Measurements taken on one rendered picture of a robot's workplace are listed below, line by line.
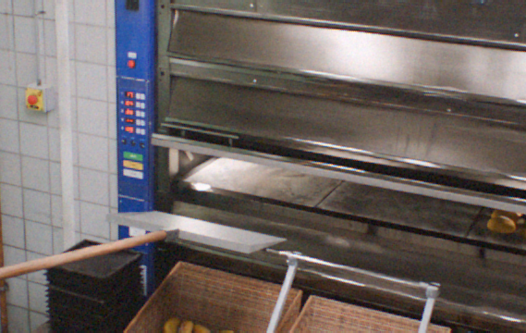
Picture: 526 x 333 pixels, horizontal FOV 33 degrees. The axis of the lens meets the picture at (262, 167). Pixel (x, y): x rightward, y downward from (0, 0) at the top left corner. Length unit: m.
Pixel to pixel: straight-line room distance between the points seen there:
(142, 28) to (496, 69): 1.33
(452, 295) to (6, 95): 2.04
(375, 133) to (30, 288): 1.86
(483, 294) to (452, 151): 0.54
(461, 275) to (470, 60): 0.78
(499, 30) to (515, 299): 0.95
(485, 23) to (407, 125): 0.45
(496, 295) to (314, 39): 1.12
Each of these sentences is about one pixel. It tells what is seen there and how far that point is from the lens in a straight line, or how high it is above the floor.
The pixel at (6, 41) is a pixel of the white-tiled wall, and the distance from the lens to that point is 3.91.
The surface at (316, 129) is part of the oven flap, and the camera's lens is 3.25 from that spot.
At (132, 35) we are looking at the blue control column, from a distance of 3.49.
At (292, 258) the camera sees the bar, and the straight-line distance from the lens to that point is 3.02.
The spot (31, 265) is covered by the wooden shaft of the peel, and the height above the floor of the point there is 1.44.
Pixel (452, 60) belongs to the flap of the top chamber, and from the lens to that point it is 3.07.
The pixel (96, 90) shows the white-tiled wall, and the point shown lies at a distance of 3.68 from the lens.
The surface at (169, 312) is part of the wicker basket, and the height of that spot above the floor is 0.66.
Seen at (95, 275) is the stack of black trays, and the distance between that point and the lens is 3.48.
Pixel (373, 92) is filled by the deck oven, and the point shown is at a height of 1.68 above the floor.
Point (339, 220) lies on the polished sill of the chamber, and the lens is 3.33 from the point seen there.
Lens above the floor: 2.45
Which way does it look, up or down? 19 degrees down
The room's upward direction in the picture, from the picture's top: 2 degrees clockwise
